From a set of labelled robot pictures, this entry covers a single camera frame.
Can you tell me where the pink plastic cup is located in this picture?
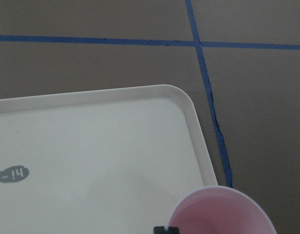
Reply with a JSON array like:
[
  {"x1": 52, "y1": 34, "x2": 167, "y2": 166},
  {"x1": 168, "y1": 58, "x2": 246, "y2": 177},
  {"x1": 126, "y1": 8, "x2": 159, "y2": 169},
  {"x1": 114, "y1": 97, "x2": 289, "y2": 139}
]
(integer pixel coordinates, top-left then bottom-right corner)
[{"x1": 168, "y1": 186, "x2": 277, "y2": 234}]

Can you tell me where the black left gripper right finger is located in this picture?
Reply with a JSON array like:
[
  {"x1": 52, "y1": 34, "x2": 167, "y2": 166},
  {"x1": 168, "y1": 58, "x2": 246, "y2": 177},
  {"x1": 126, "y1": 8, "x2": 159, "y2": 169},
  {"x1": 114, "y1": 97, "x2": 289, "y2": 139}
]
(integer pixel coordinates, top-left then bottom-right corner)
[{"x1": 167, "y1": 227, "x2": 179, "y2": 234}]

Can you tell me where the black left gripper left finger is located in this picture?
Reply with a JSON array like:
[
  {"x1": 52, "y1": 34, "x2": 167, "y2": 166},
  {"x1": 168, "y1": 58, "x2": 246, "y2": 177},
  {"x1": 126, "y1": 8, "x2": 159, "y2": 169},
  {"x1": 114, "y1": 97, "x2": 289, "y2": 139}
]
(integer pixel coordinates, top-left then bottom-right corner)
[{"x1": 153, "y1": 226, "x2": 166, "y2": 234}]

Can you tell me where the cream plastic tray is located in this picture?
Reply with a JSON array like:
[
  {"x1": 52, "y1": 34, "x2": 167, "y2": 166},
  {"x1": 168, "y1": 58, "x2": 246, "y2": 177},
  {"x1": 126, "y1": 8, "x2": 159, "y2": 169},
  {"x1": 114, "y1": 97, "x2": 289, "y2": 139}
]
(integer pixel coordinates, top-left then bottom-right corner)
[{"x1": 0, "y1": 85, "x2": 217, "y2": 234}]

